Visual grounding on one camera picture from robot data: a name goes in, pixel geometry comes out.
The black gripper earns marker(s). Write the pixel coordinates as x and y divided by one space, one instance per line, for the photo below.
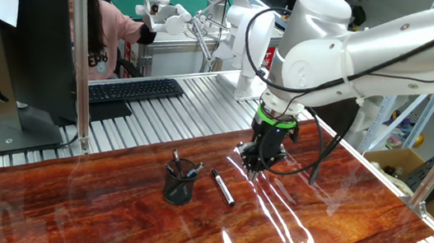
274 140

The white marker pen black cap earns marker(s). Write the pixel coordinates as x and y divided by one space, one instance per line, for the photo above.
224 189

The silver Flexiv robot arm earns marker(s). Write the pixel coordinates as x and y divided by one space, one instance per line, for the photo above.
379 56

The black pen gold end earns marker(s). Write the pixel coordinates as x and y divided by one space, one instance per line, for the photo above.
199 167

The black pen clear cap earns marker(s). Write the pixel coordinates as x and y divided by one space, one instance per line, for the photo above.
176 157

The black mesh pen holder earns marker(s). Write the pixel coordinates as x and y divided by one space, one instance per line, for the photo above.
178 192

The black pen silver clip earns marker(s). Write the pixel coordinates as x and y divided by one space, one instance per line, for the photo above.
169 169

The colourful toy pile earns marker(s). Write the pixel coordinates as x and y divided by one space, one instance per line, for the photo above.
402 129

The black keyboard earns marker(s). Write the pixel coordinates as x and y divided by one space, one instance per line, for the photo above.
134 91

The wood grain table mat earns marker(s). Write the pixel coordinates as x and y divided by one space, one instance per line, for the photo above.
132 240

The black desk pad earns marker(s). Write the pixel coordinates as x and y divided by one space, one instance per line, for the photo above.
108 111

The black office chair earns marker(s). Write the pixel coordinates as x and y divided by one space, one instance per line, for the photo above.
127 68

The person in pink shirt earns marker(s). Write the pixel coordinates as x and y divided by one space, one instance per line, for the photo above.
114 30

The black Dell monitor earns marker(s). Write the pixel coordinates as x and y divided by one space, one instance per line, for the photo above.
43 55

